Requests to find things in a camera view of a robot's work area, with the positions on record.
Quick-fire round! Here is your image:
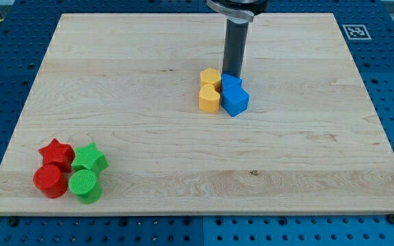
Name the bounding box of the yellow heart block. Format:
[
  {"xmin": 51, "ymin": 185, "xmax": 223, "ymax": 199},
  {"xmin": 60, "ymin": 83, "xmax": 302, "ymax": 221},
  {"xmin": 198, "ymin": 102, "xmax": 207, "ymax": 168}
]
[{"xmin": 198, "ymin": 84, "xmax": 220, "ymax": 113}]

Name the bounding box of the yellow hexagon block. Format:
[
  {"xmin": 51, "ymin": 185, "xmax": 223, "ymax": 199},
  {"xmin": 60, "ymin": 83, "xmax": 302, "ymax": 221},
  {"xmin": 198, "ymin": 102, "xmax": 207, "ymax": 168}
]
[{"xmin": 200, "ymin": 68, "xmax": 222, "ymax": 92}]

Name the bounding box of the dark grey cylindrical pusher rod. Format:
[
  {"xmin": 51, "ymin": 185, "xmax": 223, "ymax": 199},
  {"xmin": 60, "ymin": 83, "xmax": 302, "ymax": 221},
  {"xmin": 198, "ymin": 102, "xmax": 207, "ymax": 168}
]
[{"xmin": 222, "ymin": 19, "xmax": 249, "ymax": 77}]

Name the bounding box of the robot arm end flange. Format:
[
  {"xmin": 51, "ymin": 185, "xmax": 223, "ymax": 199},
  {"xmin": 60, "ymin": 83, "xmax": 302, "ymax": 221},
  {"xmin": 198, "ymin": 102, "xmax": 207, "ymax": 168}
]
[{"xmin": 206, "ymin": 0, "xmax": 271, "ymax": 23}]

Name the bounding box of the white fiducial marker tag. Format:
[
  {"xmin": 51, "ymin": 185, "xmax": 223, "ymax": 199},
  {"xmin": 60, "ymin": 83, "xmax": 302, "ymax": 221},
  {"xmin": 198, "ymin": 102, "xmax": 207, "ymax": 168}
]
[{"xmin": 343, "ymin": 24, "xmax": 371, "ymax": 40}]

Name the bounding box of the red star block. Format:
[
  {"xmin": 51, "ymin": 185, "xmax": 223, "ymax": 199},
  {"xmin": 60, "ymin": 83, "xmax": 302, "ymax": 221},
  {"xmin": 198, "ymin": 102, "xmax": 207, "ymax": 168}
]
[{"xmin": 38, "ymin": 139, "xmax": 75, "ymax": 173}]

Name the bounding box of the blue cube block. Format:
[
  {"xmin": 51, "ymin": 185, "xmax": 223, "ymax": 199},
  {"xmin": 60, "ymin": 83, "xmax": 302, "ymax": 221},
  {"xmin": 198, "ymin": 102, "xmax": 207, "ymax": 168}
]
[{"xmin": 221, "ymin": 85, "xmax": 250, "ymax": 117}]

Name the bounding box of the light wooden board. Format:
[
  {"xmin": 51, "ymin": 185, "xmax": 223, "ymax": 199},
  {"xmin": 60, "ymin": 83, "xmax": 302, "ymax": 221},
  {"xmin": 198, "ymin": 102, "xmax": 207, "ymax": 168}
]
[{"xmin": 0, "ymin": 13, "xmax": 394, "ymax": 217}]

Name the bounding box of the blue triangular block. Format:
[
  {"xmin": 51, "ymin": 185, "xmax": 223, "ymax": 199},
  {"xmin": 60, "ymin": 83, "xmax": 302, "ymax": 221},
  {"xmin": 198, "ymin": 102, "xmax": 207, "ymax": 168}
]
[{"xmin": 221, "ymin": 73, "xmax": 242, "ymax": 92}]

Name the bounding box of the green cylinder block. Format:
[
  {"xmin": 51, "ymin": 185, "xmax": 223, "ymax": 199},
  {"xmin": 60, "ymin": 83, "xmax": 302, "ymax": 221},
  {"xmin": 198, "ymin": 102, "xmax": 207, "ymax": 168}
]
[{"xmin": 68, "ymin": 169, "xmax": 103, "ymax": 204}]

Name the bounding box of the green star block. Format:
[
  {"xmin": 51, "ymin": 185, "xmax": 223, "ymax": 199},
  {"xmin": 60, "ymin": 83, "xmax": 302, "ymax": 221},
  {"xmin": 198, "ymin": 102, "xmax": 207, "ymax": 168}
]
[{"xmin": 71, "ymin": 142, "xmax": 109, "ymax": 176}]

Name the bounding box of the red cylinder block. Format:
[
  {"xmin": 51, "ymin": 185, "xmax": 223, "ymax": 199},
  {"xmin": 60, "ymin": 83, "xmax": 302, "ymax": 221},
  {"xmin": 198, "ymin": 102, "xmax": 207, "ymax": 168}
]
[{"xmin": 33, "ymin": 165, "xmax": 68, "ymax": 198}]

